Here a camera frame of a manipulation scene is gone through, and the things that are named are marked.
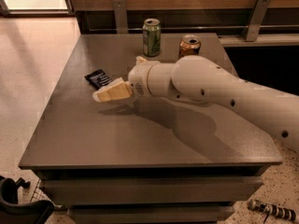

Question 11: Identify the orange soda can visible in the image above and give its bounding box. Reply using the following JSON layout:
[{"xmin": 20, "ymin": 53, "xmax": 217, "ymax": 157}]
[{"xmin": 178, "ymin": 35, "xmax": 201, "ymax": 58}]

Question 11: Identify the metal wall bracket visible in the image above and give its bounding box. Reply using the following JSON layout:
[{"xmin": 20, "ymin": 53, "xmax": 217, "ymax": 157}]
[
  {"xmin": 113, "ymin": 0, "xmax": 128, "ymax": 34},
  {"xmin": 242, "ymin": 0, "xmax": 271, "ymax": 42}
]

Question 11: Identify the dark blue snack bar wrapper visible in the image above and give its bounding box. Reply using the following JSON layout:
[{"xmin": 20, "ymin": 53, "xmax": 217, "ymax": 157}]
[{"xmin": 85, "ymin": 69, "xmax": 112, "ymax": 90}]

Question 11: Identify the right metal wall bracket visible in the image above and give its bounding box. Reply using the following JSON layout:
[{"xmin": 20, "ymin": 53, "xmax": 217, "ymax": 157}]
[{"xmin": 242, "ymin": 0, "xmax": 271, "ymax": 42}]

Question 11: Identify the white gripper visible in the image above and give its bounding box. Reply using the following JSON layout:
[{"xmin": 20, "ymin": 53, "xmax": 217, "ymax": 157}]
[{"xmin": 93, "ymin": 56, "xmax": 160, "ymax": 103}]

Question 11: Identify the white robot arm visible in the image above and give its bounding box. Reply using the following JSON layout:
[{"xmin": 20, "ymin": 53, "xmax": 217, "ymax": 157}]
[{"xmin": 93, "ymin": 55, "xmax": 299, "ymax": 151}]

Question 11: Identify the black white striped stick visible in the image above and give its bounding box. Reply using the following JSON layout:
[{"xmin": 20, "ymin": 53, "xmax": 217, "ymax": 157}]
[{"xmin": 247, "ymin": 199, "xmax": 299, "ymax": 223}]

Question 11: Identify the grey drawer cabinet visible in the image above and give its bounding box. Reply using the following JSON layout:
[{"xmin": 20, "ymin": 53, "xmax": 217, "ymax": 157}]
[{"xmin": 20, "ymin": 35, "xmax": 281, "ymax": 224}]

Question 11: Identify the green soda can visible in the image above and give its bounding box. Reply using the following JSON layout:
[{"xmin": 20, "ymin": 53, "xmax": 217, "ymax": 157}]
[{"xmin": 143, "ymin": 19, "xmax": 161, "ymax": 57}]

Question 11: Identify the left metal wall bracket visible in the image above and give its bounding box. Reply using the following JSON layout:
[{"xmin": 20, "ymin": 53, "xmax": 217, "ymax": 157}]
[{"xmin": 113, "ymin": 0, "xmax": 128, "ymax": 34}]

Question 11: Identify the black chair base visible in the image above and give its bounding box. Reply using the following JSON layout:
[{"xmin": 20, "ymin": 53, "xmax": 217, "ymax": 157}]
[{"xmin": 0, "ymin": 176, "xmax": 54, "ymax": 224}]

